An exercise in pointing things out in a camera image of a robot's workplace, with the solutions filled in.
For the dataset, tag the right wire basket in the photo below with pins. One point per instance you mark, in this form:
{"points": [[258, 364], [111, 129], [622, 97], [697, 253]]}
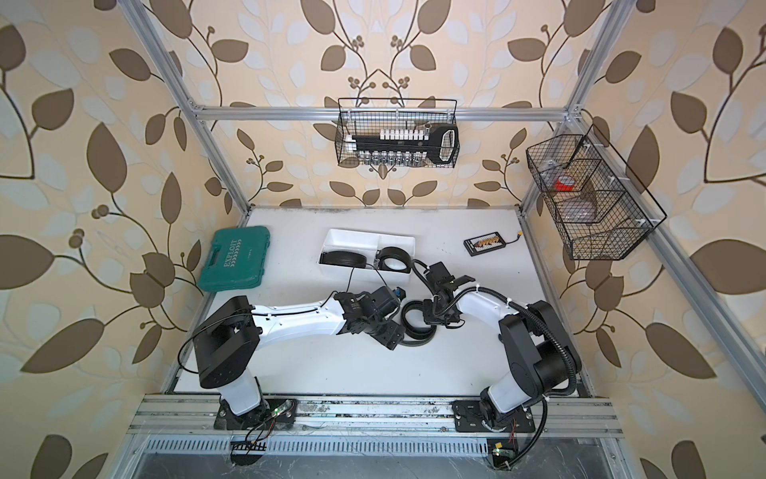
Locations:
{"points": [[611, 210]]}

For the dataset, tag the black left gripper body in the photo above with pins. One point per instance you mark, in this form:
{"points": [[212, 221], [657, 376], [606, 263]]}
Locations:
{"points": [[386, 331]]}

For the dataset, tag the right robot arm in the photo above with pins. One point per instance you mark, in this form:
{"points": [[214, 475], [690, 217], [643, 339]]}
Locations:
{"points": [[542, 359]]}

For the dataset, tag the wire basket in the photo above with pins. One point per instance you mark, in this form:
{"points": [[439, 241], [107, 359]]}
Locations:
{"points": [[368, 113], [611, 210]]}

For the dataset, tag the back wire basket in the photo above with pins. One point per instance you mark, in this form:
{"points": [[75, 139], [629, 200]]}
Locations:
{"points": [[368, 113]]}

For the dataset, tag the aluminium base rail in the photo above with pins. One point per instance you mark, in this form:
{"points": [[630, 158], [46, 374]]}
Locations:
{"points": [[370, 416]]}

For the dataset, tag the black parallel charging board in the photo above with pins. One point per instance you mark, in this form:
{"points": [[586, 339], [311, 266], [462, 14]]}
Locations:
{"points": [[488, 243]]}

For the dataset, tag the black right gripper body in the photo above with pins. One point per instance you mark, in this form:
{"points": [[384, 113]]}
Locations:
{"points": [[445, 316]]}

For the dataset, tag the black socket holder set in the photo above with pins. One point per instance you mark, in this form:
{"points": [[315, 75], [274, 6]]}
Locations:
{"points": [[424, 146]]}

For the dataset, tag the green tool case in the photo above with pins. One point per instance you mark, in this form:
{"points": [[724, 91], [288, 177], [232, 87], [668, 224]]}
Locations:
{"points": [[236, 260]]}

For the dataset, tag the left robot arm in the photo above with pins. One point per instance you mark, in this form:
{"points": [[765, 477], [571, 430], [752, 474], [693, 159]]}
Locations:
{"points": [[227, 340]]}

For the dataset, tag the red item in basket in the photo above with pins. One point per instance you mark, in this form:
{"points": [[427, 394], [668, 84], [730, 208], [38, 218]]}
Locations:
{"points": [[564, 183]]}

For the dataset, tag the white divided storage box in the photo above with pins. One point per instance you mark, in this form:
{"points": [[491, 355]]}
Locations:
{"points": [[368, 244]]}

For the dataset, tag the aluminium frame post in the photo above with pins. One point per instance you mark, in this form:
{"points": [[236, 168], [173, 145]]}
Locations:
{"points": [[138, 17]]}

